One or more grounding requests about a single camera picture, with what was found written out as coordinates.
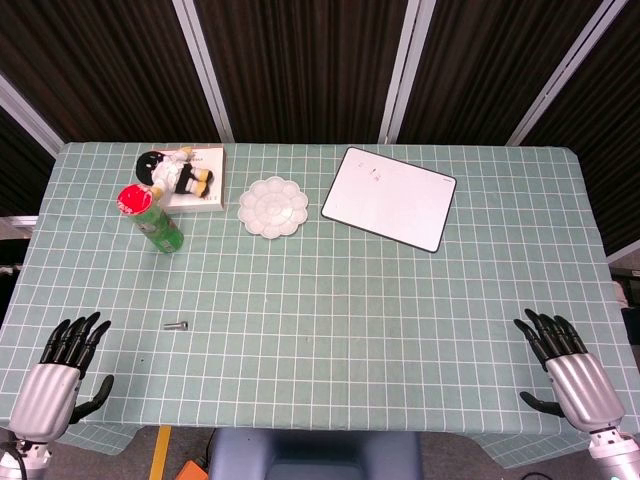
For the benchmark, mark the orange box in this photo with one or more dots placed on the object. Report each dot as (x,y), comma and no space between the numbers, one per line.
(192,471)

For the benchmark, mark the green chip can red lid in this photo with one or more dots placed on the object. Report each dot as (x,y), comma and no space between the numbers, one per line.
(150,217)

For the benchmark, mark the white book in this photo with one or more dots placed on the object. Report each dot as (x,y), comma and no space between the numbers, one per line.
(205,192)

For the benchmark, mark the white flower paint palette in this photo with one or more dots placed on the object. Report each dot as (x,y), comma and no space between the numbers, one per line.
(273,206)

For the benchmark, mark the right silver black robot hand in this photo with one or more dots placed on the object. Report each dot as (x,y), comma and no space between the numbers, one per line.
(582,387)

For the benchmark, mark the black haired plush doll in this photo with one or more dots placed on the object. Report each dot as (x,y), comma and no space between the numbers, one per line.
(172,172)

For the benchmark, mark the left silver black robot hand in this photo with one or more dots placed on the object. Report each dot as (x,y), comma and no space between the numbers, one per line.
(47,395)

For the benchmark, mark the green checked tablecloth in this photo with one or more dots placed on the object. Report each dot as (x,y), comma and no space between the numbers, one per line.
(320,300)

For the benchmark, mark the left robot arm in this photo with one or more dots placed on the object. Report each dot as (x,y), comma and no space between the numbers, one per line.
(22,457)

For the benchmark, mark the yellow floor tape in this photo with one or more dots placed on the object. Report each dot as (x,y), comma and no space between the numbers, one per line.
(160,452)

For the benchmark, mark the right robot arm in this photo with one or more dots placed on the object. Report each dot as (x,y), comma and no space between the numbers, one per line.
(614,452)

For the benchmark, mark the metal screw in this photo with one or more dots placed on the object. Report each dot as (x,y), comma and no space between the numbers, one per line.
(176,325)

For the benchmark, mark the white drawing board black rim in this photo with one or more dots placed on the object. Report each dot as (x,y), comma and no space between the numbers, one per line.
(390,197)

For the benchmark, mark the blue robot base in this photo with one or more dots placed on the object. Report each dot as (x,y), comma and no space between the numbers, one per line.
(314,456)

